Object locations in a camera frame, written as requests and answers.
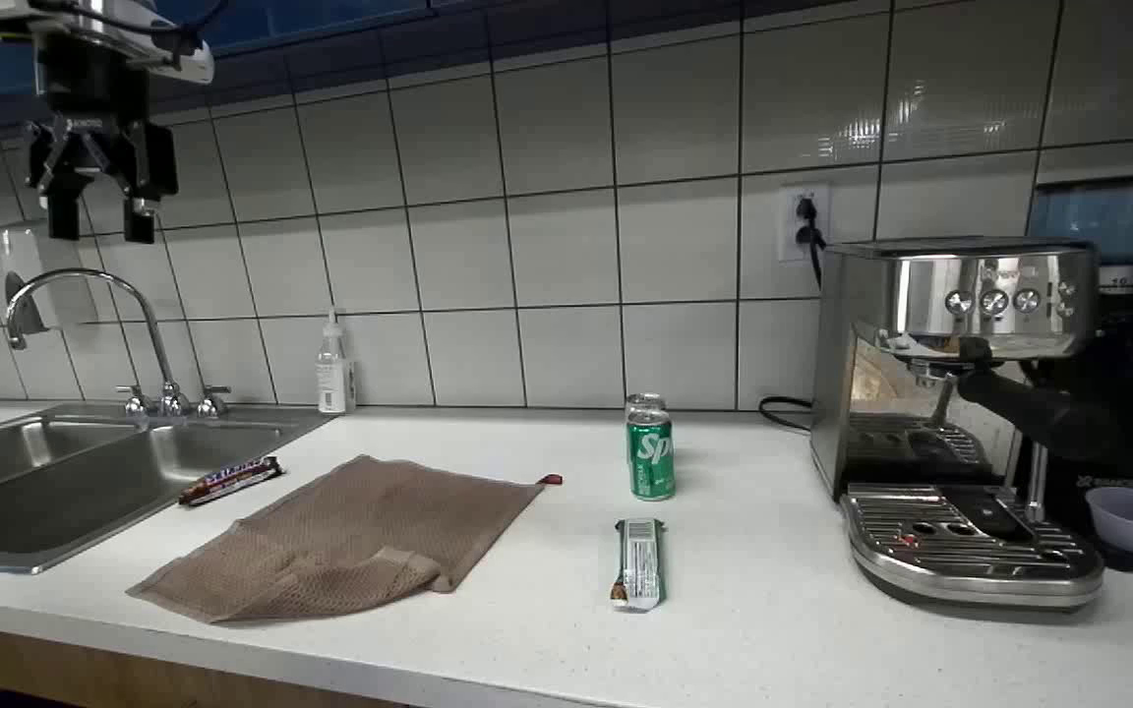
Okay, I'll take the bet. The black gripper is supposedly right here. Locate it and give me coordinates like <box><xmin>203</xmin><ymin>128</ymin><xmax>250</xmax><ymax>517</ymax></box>
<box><xmin>26</xmin><ymin>33</ymin><xmax>177</xmax><ymax>244</ymax></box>

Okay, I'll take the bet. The brown towel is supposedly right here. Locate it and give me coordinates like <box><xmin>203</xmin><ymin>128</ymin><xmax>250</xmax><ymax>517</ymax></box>
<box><xmin>132</xmin><ymin>457</ymin><xmax>548</xmax><ymax>627</ymax></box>

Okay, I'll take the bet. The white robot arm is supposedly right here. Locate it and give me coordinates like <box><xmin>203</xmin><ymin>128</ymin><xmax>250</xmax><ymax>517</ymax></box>
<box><xmin>0</xmin><ymin>0</ymin><xmax>220</xmax><ymax>244</ymax></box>

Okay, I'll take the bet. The chrome sink faucet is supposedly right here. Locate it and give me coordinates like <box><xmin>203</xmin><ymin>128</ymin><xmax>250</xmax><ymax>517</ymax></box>
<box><xmin>0</xmin><ymin>263</ymin><xmax>237</xmax><ymax>420</ymax></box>

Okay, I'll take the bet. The clear soap pump bottle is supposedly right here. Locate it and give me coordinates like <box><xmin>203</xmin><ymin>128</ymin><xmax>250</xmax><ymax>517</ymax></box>
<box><xmin>317</xmin><ymin>314</ymin><xmax>350</xmax><ymax>413</ymax></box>

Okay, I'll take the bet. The stainless steel sink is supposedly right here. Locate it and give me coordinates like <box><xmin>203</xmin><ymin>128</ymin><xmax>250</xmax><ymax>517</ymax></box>
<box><xmin>0</xmin><ymin>404</ymin><xmax>317</xmax><ymax>576</ymax></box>

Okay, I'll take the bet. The brown Snickers candy bar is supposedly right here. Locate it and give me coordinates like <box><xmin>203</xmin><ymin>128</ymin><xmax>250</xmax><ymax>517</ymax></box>
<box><xmin>177</xmin><ymin>457</ymin><xmax>282</xmax><ymax>508</ymax></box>

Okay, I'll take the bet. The green soda can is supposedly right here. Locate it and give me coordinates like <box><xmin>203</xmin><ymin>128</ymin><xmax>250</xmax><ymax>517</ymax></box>
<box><xmin>624</xmin><ymin>392</ymin><xmax>676</xmax><ymax>501</ymax></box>

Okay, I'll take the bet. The green wrapped snack bar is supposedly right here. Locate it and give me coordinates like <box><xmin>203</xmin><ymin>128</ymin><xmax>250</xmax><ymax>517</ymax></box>
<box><xmin>608</xmin><ymin>518</ymin><xmax>665</xmax><ymax>615</ymax></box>

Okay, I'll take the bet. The stainless steel espresso machine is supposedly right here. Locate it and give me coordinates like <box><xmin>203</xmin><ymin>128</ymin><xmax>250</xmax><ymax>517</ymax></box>
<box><xmin>810</xmin><ymin>235</ymin><xmax>1112</xmax><ymax>609</ymax></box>

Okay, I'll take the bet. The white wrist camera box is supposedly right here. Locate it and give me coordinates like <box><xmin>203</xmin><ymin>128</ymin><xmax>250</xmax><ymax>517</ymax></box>
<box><xmin>26</xmin><ymin>0</ymin><xmax>217</xmax><ymax>87</ymax></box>

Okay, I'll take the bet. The white wall outlet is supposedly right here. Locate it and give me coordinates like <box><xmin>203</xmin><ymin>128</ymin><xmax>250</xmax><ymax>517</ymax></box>
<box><xmin>775</xmin><ymin>187</ymin><xmax>829</xmax><ymax>261</ymax></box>

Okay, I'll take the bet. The black power cable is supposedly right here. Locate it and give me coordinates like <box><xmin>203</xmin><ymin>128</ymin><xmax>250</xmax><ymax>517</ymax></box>
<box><xmin>754</xmin><ymin>198</ymin><xmax>829</xmax><ymax>432</ymax></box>

